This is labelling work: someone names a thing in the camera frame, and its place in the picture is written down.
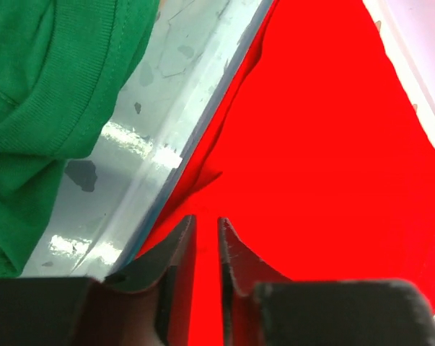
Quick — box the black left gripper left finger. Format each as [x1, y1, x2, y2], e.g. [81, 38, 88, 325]
[0, 216, 196, 345]

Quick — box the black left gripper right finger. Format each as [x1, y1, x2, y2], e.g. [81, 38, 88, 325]
[218, 218, 435, 346]

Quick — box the green t-shirt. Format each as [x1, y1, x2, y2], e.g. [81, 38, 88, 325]
[0, 1, 159, 278]

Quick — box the red t-shirt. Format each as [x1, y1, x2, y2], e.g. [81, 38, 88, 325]
[144, 1, 435, 345]

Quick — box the blue plastic basket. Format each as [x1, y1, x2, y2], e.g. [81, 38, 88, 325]
[22, 0, 271, 279]

